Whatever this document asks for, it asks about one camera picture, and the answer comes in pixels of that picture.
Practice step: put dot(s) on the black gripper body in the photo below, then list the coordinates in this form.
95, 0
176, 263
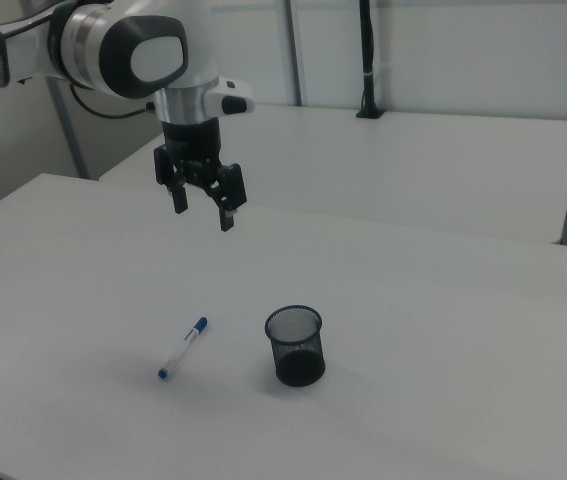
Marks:
190, 140

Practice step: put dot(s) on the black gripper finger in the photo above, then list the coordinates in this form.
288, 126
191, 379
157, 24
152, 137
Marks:
233, 190
179, 197

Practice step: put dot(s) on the small blue cylindrical object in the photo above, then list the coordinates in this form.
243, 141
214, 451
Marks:
183, 347

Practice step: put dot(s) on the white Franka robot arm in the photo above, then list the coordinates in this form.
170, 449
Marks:
88, 45

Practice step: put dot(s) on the white side table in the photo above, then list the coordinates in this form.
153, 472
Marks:
413, 165

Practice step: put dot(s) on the black mesh pen cup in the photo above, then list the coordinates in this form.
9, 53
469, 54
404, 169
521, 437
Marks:
298, 370

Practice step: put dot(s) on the black pole with table clamp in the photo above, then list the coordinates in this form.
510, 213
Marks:
367, 50

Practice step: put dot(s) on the grey metal frame post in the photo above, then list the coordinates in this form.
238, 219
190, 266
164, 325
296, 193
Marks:
70, 135

